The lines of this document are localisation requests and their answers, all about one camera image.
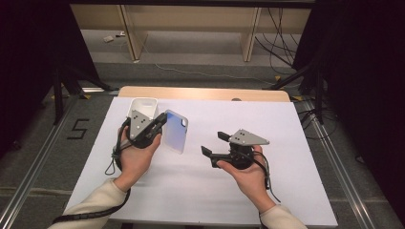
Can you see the white phone case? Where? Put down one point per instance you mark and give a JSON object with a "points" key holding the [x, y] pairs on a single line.
{"points": [[144, 105]]}

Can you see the small white floor object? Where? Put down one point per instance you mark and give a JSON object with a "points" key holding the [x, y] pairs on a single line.
{"points": [[108, 39]]}

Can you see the wooden table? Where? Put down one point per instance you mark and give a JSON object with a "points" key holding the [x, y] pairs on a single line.
{"points": [[197, 93]]}

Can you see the person's left hand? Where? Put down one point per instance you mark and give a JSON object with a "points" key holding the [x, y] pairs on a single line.
{"points": [[135, 162]]}

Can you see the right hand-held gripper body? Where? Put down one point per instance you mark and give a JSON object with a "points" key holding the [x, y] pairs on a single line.
{"points": [[245, 138]]}

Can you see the black metal stand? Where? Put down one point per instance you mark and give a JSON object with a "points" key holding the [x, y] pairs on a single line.
{"points": [[319, 95], [58, 95]]}

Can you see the aluminium floor rail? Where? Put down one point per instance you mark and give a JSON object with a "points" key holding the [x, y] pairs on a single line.
{"points": [[31, 171], [344, 171]]}

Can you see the person's right hand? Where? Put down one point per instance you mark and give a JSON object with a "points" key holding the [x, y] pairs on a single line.
{"points": [[251, 181]]}

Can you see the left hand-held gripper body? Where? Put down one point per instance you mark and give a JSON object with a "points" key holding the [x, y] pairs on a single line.
{"points": [[138, 125]]}

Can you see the translucent blue phone case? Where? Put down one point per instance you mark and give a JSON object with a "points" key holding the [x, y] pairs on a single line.
{"points": [[175, 133]]}

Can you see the wooden shelf unit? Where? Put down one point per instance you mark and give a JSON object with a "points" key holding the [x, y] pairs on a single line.
{"points": [[191, 17]]}

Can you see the black curtain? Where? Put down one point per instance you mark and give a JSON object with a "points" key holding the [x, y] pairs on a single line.
{"points": [[366, 79], [28, 63]]}

